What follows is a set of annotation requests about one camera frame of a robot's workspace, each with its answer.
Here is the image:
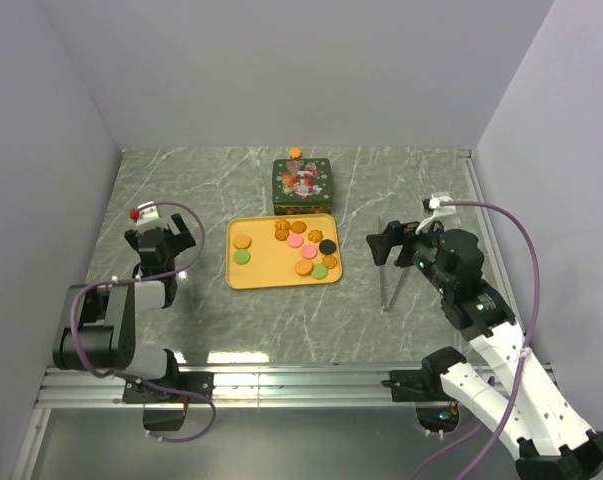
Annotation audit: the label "pink sandwich cookie upper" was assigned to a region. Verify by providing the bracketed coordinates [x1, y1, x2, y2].
[287, 233, 304, 248]

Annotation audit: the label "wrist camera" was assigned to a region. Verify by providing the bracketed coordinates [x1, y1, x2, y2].
[416, 193, 461, 234]
[129, 202, 166, 233]

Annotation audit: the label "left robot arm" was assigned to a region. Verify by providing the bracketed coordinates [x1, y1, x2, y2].
[52, 204, 214, 405]

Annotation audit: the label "green cookie tin box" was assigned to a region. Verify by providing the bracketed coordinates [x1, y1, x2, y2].
[273, 195, 333, 215]

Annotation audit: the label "black sandwich cookie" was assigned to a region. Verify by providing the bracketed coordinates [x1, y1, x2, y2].
[319, 239, 337, 255]

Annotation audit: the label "small swirl cookie right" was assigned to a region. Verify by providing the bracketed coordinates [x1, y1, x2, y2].
[322, 255, 338, 269]

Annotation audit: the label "chocolate chip cookie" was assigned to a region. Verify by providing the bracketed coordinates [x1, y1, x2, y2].
[291, 221, 307, 234]

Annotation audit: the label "pink sandwich cookie lower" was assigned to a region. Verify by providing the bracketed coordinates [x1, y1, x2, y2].
[301, 244, 318, 260]

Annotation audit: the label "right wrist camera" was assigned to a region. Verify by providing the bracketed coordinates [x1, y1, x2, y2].
[416, 193, 461, 234]

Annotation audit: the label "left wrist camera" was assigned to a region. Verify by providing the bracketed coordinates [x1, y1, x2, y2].
[129, 202, 166, 233]

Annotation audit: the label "green sandwich cookie right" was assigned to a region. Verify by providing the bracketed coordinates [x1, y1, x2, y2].
[311, 263, 328, 280]

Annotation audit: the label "aluminium rail frame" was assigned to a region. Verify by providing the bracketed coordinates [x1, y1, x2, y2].
[33, 148, 565, 412]

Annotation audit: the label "dotted sandwich cookie right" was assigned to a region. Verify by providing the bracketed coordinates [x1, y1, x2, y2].
[294, 258, 314, 276]

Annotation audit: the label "orange cookie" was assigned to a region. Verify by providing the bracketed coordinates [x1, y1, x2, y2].
[288, 147, 302, 159]

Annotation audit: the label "brown swirl cookie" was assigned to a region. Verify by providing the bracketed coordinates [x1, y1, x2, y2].
[274, 229, 290, 241]

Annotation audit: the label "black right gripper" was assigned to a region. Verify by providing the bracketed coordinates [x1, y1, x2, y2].
[364, 214, 451, 294]

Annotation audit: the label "metal serving tongs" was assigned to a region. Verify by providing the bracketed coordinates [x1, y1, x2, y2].
[376, 215, 412, 314]

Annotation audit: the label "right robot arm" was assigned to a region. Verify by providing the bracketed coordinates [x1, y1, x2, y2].
[366, 221, 603, 479]

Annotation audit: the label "flower cookie top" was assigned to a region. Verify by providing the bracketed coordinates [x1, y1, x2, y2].
[275, 219, 290, 231]

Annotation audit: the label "green sandwich cookie left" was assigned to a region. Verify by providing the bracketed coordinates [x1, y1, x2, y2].
[233, 249, 251, 265]

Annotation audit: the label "pink sandwich cookie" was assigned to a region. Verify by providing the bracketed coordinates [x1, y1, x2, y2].
[301, 244, 318, 260]
[287, 233, 304, 248]

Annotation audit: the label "dotted sandwich cookie left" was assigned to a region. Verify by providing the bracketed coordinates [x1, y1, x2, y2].
[232, 233, 252, 250]

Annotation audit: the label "gold tin lid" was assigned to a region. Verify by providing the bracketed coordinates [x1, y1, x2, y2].
[272, 158, 334, 204]

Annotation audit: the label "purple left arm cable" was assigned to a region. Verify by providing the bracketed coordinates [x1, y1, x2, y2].
[69, 201, 217, 444]

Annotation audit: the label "yellow plastic tray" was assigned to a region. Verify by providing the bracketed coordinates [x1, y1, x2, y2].
[226, 213, 343, 290]

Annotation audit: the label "green sandwich cookie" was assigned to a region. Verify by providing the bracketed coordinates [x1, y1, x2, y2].
[311, 263, 328, 280]
[233, 249, 251, 265]

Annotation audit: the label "tan flower cookie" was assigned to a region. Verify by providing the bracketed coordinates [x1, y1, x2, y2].
[307, 230, 324, 243]

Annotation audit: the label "dotted sandwich cookie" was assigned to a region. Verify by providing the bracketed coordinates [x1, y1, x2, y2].
[232, 233, 252, 250]
[294, 258, 314, 276]

